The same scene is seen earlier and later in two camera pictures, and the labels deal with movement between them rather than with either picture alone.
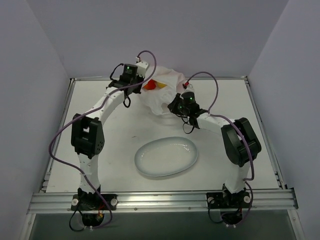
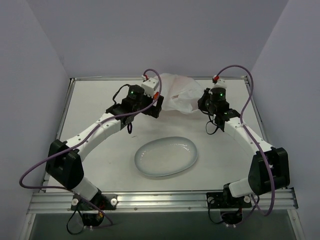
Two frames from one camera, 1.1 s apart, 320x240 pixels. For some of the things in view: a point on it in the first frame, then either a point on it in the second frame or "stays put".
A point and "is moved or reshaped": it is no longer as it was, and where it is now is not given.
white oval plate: x=165 y=156 stays put
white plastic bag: x=157 y=100 is moved or reshaped
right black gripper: x=173 y=105 → x=203 y=100
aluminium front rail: x=164 y=202 stays put
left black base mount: x=92 y=206 stays put
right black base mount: x=231 y=205 stays put
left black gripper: x=137 y=85 → x=155 y=106
